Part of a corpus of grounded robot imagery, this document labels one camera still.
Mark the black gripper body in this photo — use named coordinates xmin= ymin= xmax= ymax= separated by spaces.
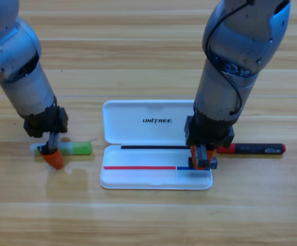
xmin=23 ymin=104 xmax=69 ymax=155
xmin=184 ymin=110 xmax=235 ymax=168

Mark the orange dark-tipped gripper finger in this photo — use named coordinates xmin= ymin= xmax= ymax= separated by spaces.
xmin=205 ymin=149 xmax=216 ymax=166

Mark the dark blue eraser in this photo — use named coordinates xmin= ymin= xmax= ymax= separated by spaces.
xmin=188 ymin=156 xmax=219 ymax=171

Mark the red and black marker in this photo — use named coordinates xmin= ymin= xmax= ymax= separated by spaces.
xmin=216 ymin=142 xmax=287 ymax=155

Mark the white Unitree pencil case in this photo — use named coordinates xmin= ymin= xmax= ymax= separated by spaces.
xmin=100 ymin=99 xmax=213 ymax=190

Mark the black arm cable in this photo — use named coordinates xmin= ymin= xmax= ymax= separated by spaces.
xmin=205 ymin=0 xmax=255 ymax=115

